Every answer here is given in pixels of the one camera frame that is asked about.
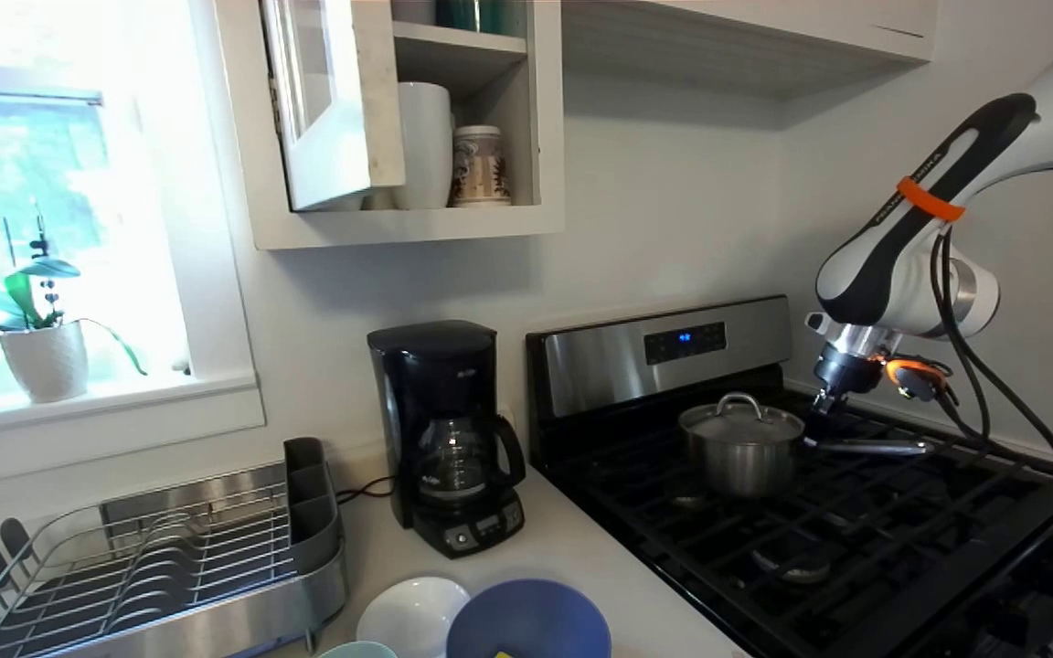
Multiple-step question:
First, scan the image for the white jar in cabinet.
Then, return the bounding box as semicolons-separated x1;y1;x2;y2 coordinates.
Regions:
397;80;452;209

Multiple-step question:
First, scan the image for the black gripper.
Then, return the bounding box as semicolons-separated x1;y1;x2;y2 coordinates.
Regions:
806;309;952;411

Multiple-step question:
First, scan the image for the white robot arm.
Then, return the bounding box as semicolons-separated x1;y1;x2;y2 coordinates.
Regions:
808;60;1053;409

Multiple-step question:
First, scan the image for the metal dish drying rack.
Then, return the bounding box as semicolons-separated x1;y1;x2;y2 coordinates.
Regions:
0;438;349;658

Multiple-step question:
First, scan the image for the blue bowl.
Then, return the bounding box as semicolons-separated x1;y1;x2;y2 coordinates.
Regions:
445;578;611;658

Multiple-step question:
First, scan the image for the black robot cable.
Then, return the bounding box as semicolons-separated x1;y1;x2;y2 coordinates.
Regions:
925;228;1053;471

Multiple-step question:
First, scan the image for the white wall cabinet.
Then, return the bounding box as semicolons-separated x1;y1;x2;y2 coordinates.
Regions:
210;0;940;253

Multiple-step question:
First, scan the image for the white potted orchid plant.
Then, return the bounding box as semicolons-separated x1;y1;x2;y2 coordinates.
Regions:
0;218;148;402

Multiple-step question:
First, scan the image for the teal cup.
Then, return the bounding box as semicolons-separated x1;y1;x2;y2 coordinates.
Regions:
317;639;397;658

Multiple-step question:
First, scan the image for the brown glass jar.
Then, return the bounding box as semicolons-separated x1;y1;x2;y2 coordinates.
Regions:
452;125;507;203

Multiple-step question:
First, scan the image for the black gas stove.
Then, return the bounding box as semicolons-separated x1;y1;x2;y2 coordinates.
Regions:
527;296;1053;658

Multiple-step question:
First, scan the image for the silver pot with lid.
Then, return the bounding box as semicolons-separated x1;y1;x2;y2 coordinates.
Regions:
675;392;932;495

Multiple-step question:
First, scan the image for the black coffee maker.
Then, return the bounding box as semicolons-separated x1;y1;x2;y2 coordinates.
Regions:
367;320;527;557

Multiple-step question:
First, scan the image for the white plate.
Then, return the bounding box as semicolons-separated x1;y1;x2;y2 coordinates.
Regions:
355;572;471;658

